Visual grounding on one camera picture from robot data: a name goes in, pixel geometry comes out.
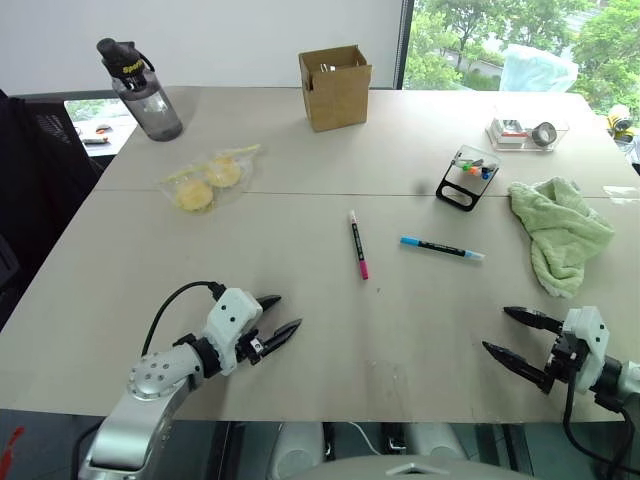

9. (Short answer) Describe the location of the pale blue plastic bag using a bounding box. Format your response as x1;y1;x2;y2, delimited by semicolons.
499;43;580;94

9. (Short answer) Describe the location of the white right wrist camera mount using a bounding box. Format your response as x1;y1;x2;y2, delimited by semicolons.
561;305;612;395

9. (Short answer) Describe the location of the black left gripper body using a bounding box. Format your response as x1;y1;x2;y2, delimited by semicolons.
234;326;267;367

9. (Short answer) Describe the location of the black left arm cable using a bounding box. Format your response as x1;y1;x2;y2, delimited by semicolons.
140;281;224;357

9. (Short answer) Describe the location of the grey tape roll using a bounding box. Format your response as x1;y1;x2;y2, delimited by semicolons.
530;121;558;148

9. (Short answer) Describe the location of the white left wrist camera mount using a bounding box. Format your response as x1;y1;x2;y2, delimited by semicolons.
201;287;265;378

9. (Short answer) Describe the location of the white red small box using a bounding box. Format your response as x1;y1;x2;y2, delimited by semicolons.
491;117;533;147

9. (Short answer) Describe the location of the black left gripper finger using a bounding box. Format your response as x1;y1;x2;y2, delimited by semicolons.
254;295;283;317
258;318;304;358

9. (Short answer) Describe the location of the clear plastic tray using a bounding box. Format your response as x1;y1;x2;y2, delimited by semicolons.
484;116;572;153

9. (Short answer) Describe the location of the yellow black object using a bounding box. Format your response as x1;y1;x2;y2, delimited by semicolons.
606;104;638;142

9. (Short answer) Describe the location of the open brown cardboard box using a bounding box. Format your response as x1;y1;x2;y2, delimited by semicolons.
298;44;374;134

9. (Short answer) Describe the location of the clear plastic snack bag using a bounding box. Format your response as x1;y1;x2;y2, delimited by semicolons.
159;143;263;216

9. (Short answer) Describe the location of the green towel cloth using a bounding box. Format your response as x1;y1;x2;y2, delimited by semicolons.
507;177;617;300

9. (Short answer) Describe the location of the grey sport water bottle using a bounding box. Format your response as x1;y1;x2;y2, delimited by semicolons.
96;37;184;143

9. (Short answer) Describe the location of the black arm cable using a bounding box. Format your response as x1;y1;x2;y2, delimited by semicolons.
140;281;224;357
561;378;640;475

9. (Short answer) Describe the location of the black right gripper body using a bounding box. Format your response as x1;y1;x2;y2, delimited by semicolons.
546;329;590;386

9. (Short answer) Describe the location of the dark window frame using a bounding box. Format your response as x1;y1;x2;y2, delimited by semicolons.
393;0;417;91

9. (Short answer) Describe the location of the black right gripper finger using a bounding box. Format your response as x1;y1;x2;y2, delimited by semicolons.
481;341;556;397
502;306;565;335

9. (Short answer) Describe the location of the round yellow cookie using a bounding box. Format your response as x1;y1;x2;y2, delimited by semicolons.
205;156;243;188
175;179;213;213

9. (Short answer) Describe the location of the grey robot torso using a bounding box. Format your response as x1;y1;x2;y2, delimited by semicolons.
272;421;506;480

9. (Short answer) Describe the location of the black marker holder box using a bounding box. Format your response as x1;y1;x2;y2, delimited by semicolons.
435;144;502;214

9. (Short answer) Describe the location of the pink marker pen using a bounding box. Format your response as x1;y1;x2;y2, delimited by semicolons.
348;209;371;282

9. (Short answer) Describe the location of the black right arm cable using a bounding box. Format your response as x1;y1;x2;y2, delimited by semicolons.
561;378;640;475

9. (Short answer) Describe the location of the white cable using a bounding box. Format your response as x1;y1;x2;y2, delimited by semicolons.
344;421;382;457

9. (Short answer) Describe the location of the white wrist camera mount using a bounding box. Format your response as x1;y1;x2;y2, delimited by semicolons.
201;287;265;378
561;305;612;395

